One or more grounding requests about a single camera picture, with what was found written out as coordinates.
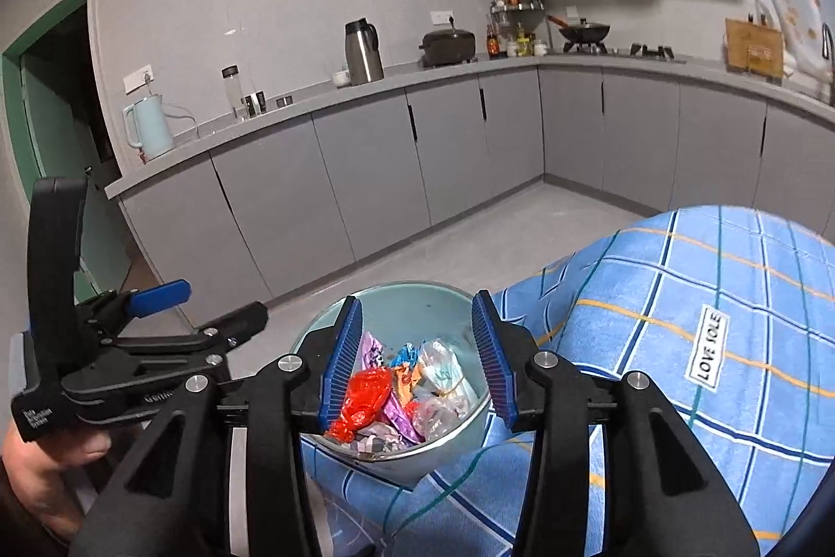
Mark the wooden knife block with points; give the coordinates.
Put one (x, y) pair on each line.
(753, 47)

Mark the green door frame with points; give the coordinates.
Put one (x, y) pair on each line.
(19, 139)

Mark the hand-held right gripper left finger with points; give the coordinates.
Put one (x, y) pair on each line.
(342, 361)

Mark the steel thermos jug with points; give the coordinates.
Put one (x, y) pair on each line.
(364, 54)

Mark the gas stove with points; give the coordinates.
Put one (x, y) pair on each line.
(646, 53)

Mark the red plastic bag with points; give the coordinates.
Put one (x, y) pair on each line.
(362, 400)

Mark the orange blue snack wrapper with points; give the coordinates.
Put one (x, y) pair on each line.
(406, 364)

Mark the grey lower cabinets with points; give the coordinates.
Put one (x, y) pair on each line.
(456, 139)

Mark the teal metal bucket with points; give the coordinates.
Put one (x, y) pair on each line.
(417, 306)

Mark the black rice cooker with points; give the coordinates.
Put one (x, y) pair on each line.
(449, 49)

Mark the black faucet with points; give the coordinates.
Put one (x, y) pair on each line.
(827, 48)

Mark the clear glass bottle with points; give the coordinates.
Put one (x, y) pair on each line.
(232, 94)

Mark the person's left hand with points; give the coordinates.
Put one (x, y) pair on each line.
(65, 456)

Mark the pink clear plastic bag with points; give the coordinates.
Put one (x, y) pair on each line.
(434, 417)

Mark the blue plaid cloth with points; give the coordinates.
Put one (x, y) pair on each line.
(652, 302)

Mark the purple wrapper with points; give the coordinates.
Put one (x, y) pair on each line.
(399, 420)

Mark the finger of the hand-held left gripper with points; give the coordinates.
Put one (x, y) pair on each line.
(160, 296)
(241, 319)

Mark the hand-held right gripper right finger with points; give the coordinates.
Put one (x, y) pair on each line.
(492, 364)

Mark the black wok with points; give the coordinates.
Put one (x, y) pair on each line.
(584, 33)

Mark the metal spice rack with bottles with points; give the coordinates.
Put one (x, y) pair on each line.
(516, 19)

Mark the light teal electric kettle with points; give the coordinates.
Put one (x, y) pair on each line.
(151, 129)

